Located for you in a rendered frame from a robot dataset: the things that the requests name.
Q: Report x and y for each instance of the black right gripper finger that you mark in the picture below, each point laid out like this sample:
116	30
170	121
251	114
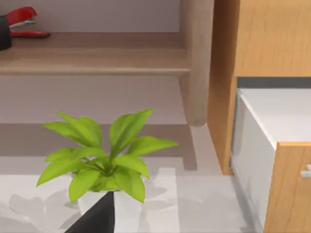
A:
99	218

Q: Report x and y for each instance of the green plant in white pot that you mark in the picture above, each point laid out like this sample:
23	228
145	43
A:
107	157

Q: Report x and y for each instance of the pale wooden open shelf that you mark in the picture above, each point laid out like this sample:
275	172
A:
102	58

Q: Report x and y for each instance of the pulled-out white drawer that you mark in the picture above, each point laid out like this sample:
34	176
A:
262	136

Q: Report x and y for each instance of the pale wooden drawer front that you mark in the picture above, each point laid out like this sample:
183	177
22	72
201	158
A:
291	189

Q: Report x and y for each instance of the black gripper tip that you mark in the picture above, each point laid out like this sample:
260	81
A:
4	32

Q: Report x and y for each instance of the red stapler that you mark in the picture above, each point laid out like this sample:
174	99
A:
23	23

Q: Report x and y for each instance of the orange wooden cupboard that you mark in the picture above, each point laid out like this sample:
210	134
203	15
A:
255	48

